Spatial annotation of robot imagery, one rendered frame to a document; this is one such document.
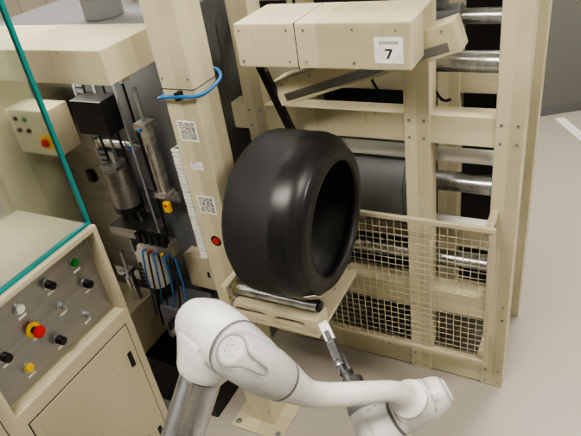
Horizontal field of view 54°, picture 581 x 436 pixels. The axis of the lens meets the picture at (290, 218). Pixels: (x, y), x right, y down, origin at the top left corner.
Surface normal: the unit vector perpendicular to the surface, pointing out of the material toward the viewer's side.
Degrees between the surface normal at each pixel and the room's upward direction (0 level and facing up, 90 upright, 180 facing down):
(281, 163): 24
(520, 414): 0
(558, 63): 90
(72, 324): 90
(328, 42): 90
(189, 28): 90
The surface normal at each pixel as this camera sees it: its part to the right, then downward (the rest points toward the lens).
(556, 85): 0.07, 0.54
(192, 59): 0.89, 0.14
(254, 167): -0.33, -0.48
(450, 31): -0.44, 0.54
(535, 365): -0.14, -0.83
